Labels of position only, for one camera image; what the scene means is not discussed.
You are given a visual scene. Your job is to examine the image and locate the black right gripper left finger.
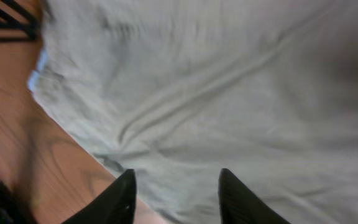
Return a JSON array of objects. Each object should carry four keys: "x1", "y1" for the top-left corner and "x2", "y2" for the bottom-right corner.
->
[{"x1": 63, "y1": 169, "x2": 136, "y2": 224}]

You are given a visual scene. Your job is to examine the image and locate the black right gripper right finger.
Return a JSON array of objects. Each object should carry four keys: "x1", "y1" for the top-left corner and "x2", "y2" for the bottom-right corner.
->
[{"x1": 218, "y1": 168, "x2": 289, "y2": 224}]

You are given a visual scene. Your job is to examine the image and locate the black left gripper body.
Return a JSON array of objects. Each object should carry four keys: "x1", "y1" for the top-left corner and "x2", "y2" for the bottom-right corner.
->
[{"x1": 0, "y1": 0, "x2": 40, "y2": 43}]

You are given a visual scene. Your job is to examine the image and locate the khaki green shorts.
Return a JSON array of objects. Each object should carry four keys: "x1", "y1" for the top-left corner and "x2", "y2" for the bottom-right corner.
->
[{"x1": 34, "y1": 0, "x2": 358, "y2": 223}]

